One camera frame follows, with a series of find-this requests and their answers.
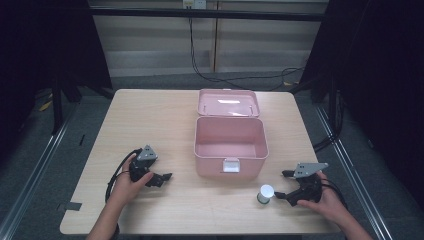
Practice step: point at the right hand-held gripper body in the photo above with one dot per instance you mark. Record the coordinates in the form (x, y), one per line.
(308, 186)

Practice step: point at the black horizontal frame bar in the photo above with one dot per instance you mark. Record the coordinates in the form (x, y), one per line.
(206, 14)

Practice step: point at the yellow floor tape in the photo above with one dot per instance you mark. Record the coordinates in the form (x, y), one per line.
(45, 106)

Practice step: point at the black metal stand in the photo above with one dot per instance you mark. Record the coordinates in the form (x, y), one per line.
(57, 106)
(332, 100)

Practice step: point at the person's right hand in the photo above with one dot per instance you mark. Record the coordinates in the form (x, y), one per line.
(330, 205)

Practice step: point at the small black tape strip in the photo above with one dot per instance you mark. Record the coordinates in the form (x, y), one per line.
(81, 140)

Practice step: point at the white wall socket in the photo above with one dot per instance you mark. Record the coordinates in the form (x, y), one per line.
(194, 4)

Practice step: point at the small white-capped bottle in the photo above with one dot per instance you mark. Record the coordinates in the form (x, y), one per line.
(265, 194)

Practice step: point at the grey tape strip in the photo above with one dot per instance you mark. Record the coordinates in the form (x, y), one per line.
(73, 206)

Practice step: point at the black curtain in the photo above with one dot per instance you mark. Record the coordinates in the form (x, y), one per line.
(380, 83)
(40, 50)

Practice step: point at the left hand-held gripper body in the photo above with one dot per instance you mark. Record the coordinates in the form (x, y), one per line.
(144, 159)

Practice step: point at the pink plastic storage box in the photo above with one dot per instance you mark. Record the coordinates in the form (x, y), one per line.
(230, 136)

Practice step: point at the metal floor rail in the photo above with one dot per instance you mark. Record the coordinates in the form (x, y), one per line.
(33, 173)
(353, 173)

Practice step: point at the person's left hand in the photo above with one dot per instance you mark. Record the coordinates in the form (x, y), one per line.
(126, 186)

